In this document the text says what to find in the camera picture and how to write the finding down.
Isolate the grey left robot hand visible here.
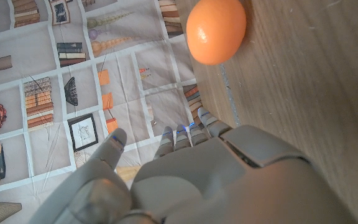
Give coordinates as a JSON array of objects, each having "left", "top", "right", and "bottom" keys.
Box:
[{"left": 28, "top": 107, "right": 357, "bottom": 224}]

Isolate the orange ball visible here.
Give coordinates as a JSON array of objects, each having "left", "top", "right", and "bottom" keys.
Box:
[{"left": 186, "top": 0, "right": 247, "bottom": 66}]

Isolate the printed bookshelf backdrop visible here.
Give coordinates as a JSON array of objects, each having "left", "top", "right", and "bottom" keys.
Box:
[{"left": 0, "top": 0, "right": 213, "bottom": 224}]

